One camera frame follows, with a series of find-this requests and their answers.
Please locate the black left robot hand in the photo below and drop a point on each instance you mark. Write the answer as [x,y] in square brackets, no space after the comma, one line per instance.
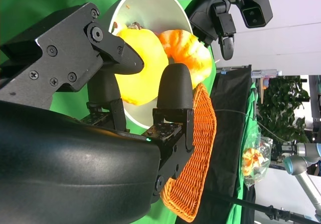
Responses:
[215,13]

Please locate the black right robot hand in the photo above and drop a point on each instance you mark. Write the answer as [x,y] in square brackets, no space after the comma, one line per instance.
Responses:
[62,158]

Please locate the orange striped toy pumpkin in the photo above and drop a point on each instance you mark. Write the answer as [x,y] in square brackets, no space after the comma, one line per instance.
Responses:
[190,53]

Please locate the pale grey bowl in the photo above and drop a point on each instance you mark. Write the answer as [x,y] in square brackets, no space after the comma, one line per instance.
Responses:
[150,5]

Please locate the brown chocolate toy cake slice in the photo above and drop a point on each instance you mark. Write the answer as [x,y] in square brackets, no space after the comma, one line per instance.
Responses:
[135,25]

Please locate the yellow donut bread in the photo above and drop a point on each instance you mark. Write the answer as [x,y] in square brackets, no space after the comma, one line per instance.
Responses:
[148,58]

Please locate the grey blue industrial robot arm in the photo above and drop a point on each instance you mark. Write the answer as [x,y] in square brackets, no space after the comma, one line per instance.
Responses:
[296,162]

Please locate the orange wicker basket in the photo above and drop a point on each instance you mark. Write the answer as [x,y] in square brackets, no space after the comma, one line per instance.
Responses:
[200,138]

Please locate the clear plastic water bottle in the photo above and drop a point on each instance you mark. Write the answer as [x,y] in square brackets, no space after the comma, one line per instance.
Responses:
[265,72]

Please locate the green cloth with cartoon print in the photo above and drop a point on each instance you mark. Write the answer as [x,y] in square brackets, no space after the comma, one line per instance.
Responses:
[250,108]

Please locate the green leafy plant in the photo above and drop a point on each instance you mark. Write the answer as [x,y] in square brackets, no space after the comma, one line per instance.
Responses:
[283,108]

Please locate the black backdrop cloth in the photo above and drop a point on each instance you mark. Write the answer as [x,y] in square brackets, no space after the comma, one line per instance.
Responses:
[228,146]

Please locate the plastic bag of toy food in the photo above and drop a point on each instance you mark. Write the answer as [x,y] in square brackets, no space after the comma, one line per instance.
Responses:
[255,158]

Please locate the green tablecloth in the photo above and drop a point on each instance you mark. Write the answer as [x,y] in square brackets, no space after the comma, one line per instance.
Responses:
[25,8]

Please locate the black stand pole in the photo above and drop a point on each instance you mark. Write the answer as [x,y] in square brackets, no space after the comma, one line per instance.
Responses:
[250,205]

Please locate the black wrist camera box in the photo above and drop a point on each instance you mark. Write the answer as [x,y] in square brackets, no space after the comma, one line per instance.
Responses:
[255,10]

